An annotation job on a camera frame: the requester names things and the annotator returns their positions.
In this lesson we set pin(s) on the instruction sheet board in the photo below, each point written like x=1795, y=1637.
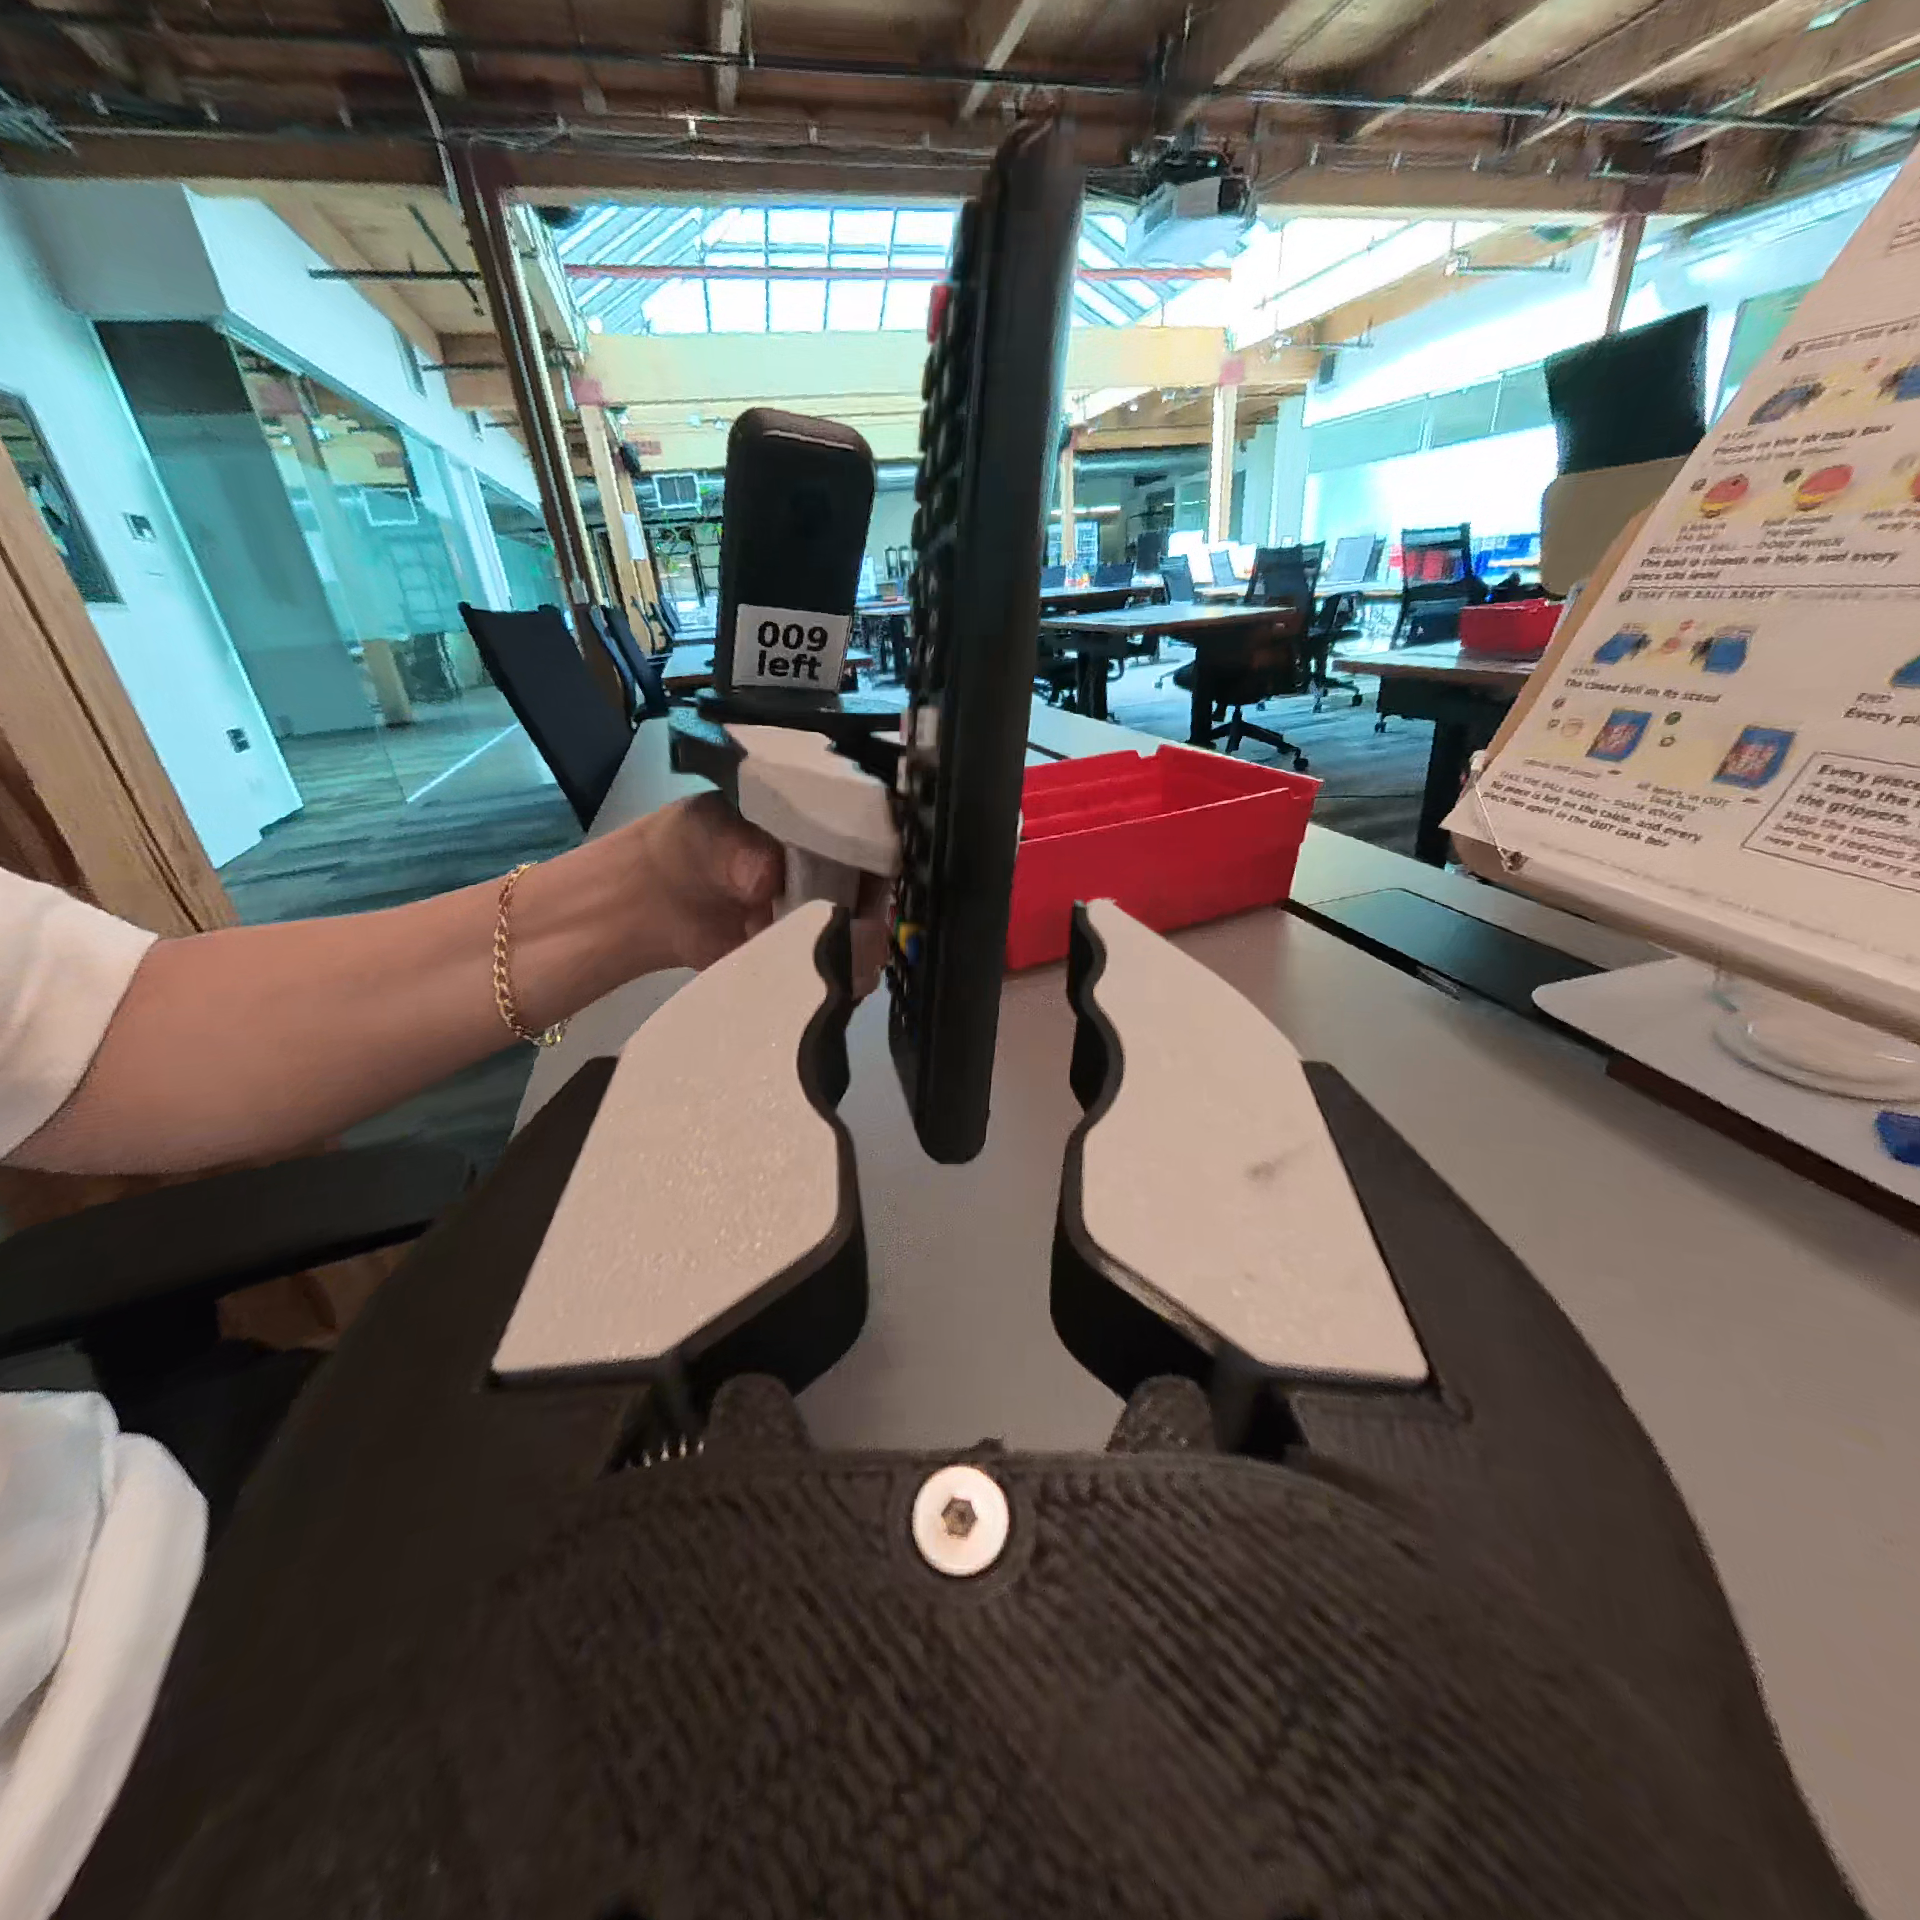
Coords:
x=1739, y=661

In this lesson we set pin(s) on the white stand base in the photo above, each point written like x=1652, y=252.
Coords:
x=1710, y=1053

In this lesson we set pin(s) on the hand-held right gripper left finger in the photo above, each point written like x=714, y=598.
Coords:
x=691, y=1200

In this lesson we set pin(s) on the wooden pillar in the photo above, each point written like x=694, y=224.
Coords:
x=91, y=751

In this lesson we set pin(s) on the red plastic bin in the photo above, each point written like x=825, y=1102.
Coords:
x=1509, y=628
x=1171, y=855

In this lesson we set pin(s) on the ceiling projector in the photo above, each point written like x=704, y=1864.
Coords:
x=1190, y=204

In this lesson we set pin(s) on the person's left forearm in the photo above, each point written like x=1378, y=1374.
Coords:
x=331, y=1037

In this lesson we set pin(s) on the blue clip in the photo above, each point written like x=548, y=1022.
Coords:
x=1899, y=1139

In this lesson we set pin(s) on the person's left hand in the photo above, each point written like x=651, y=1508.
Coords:
x=707, y=886

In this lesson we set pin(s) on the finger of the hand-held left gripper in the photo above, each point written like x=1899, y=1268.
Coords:
x=825, y=796

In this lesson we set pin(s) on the black remote control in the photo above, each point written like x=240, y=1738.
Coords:
x=976, y=602

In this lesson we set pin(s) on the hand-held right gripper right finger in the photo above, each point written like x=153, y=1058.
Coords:
x=1246, y=1200

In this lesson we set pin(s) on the black chair armrest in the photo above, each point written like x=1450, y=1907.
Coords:
x=211, y=1246

